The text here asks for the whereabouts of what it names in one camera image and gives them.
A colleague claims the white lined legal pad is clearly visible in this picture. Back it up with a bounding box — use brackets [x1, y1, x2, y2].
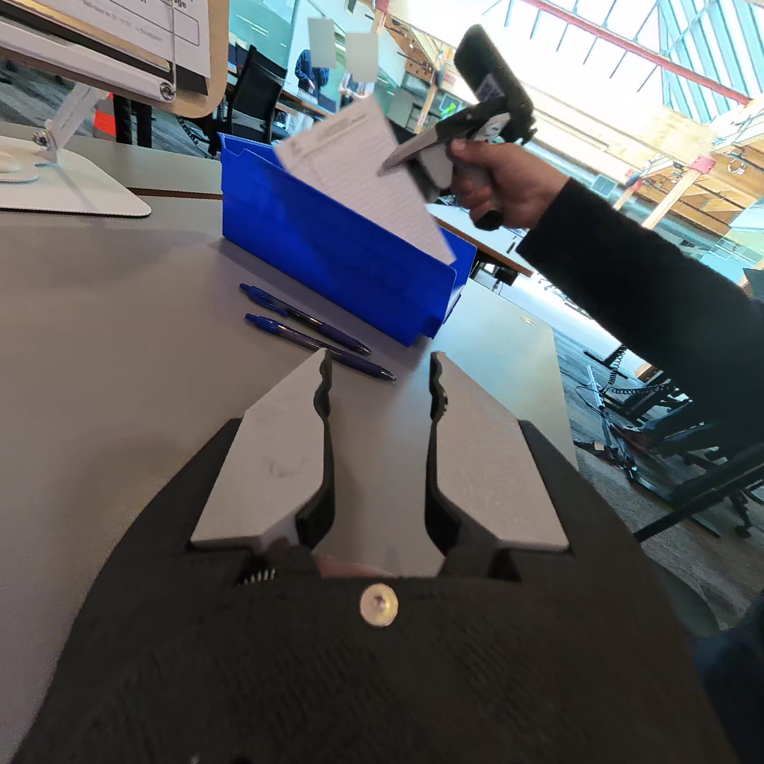
[273, 95, 459, 265]

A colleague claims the person's dark clothing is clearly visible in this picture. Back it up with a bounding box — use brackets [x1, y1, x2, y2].
[692, 597, 764, 764]

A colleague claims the narrow blue plastic bin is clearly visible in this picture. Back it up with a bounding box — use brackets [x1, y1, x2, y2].
[220, 133, 478, 348]

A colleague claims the person's right forearm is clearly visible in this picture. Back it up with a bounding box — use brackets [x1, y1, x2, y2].
[516, 178, 764, 431]

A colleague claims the grey desk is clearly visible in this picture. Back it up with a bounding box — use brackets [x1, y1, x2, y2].
[0, 122, 580, 764]

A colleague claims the black office chair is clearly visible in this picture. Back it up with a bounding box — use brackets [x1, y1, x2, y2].
[224, 45, 288, 147]

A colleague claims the wooden instruction board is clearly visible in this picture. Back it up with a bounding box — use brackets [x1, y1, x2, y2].
[0, 0, 230, 120]

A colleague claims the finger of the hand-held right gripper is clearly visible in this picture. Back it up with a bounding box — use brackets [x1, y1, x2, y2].
[381, 127, 456, 202]

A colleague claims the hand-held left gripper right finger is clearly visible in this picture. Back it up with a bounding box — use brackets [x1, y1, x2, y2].
[425, 351, 569, 556]

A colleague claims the blue retractable pen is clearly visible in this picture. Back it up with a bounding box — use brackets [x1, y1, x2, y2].
[239, 282, 372, 357]
[245, 313, 398, 383]

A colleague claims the wooden office desk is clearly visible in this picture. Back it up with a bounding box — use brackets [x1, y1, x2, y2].
[427, 203, 535, 278]

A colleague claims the black coiled cable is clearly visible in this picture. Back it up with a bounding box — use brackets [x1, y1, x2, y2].
[603, 346, 675, 400]

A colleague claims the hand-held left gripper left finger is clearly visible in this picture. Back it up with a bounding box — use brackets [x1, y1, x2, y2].
[190, 348, 336, 553]

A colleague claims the person's right hand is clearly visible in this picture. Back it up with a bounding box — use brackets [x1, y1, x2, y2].
[448, 140, 571, 232]

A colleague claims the wooden post red bracket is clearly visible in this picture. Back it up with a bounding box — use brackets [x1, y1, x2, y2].
[641, 154, 717, 230]

